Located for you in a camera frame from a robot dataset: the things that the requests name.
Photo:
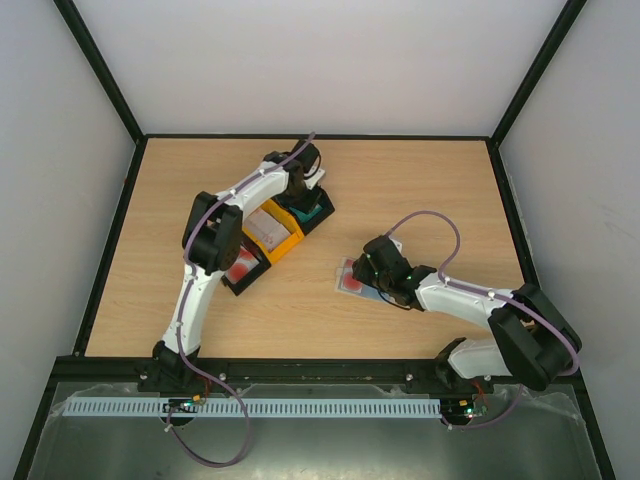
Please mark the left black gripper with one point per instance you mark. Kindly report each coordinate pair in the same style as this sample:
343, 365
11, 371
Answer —
305, 207

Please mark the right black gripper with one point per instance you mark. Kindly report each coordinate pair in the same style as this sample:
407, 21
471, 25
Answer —
361, 270

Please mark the beige card holder wallet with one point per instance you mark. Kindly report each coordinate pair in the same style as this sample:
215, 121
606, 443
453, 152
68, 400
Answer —
368, 292

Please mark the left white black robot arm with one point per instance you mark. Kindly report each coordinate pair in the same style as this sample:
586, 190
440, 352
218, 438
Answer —
233, 237

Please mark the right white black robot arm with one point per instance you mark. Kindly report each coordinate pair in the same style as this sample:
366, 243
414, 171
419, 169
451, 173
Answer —
531, 340

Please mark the green card stack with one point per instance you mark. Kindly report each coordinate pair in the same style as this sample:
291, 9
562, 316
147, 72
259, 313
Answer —
305, 218

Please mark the black bin with green cards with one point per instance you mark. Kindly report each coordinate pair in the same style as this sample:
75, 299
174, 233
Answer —
323, 208

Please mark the black bin with red cards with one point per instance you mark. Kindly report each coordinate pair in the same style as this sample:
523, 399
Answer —
252, 277

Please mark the red patterned card stack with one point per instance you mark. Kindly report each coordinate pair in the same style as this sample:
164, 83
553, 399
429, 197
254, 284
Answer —
243, 265

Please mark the yellow bin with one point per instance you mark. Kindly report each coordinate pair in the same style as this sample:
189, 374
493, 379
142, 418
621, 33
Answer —
288, 220

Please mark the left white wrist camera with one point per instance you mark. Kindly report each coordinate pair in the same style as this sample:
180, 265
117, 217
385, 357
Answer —
315, 179

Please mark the light blue slotted cable duct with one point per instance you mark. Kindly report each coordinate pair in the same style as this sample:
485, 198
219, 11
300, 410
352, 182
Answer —
255, 408

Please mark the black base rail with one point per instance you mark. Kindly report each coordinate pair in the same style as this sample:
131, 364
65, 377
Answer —
424, 376

